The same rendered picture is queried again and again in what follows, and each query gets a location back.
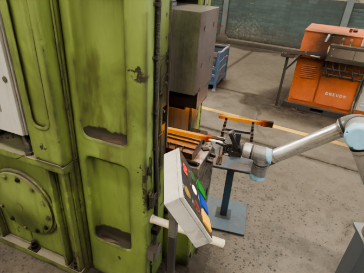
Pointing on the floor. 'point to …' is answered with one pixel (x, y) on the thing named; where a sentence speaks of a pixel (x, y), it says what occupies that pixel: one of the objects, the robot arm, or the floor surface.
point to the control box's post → (171, 245)
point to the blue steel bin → (219, 64)
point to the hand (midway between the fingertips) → (211, 138)
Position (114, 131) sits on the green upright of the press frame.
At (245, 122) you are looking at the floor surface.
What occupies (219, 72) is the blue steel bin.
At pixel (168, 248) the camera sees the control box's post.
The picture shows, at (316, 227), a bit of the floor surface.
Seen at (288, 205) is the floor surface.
